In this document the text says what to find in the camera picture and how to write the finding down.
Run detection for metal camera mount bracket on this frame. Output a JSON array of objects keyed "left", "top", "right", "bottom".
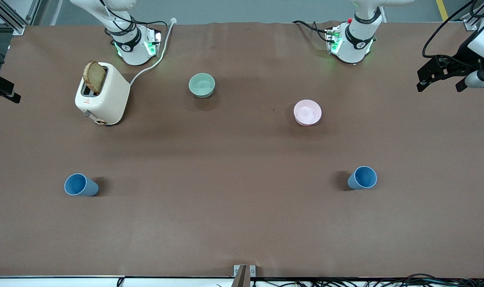
[{"left": 233, "top": 265, "right": 256, "bottom": 287}]

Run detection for black cable bundle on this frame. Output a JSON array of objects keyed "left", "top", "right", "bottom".
[{"left": 252, "top": 273, "right": 484, "bottom": 287}]

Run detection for black base cable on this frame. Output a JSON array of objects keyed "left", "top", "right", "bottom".
[{"left": 293, "top": 20, "right": 331, "bottom": 43}]

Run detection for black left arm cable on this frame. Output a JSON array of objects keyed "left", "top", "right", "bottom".
[{"left": 422, "top": 0, "right": 484, "bottom": 66}]

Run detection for white toaster power cable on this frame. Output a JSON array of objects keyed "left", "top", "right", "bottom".
[{"left": 129, "top": 18, "right": 177, "bottom": 86}]

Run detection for mint green bowl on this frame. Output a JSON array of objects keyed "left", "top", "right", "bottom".
[{"left": 188, "top": 73, "right": 216, "bottom": 98}]

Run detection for green lit base controller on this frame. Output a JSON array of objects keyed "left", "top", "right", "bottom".
[
  {"left": 325, "top": 26, "right": 343, "bottom": 55},
  {"left": 144, "top": 29, "right": 163, "bottom": 57}
]

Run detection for cream white toaster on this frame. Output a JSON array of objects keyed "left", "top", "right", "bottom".
[{"left": 75, "top": 62, "right": 131, "bottom": 126}]

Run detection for pink bowl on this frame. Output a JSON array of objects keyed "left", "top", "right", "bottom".
[{"left": 294, "top": 99, "right": 322, "bottom": 126}]

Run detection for brown bread slice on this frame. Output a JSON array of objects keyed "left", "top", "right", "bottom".
[{"left": 83, "top": 61, "right": 107, "bottom": 94}]

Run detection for blue plastic cup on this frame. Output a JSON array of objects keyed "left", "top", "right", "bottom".
[
  {"left": 64, "top": 173, "right": 100, "bottom": 197},
  {"left": 347, "top": 166, "right": 378, "bottom": 191}
]

